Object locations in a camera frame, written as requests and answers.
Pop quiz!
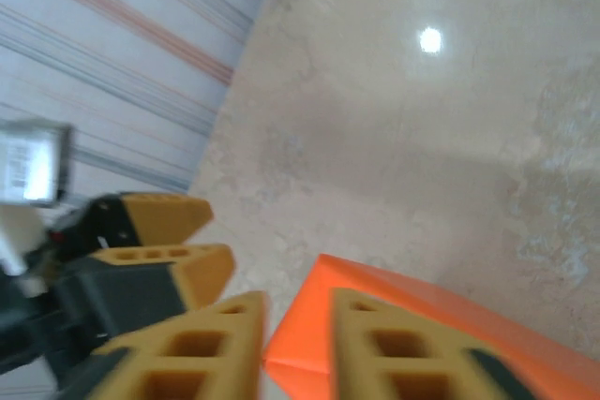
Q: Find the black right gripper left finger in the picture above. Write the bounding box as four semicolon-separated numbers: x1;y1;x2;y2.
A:
58;290;272;400

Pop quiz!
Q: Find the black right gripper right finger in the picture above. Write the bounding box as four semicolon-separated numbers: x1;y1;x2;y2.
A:
329;287;543;400

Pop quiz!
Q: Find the orange wrapping paper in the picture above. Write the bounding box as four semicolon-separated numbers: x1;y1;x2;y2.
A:
261;253;600;400

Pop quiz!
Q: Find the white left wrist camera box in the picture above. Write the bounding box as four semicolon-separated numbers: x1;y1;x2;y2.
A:
0;117;76;299

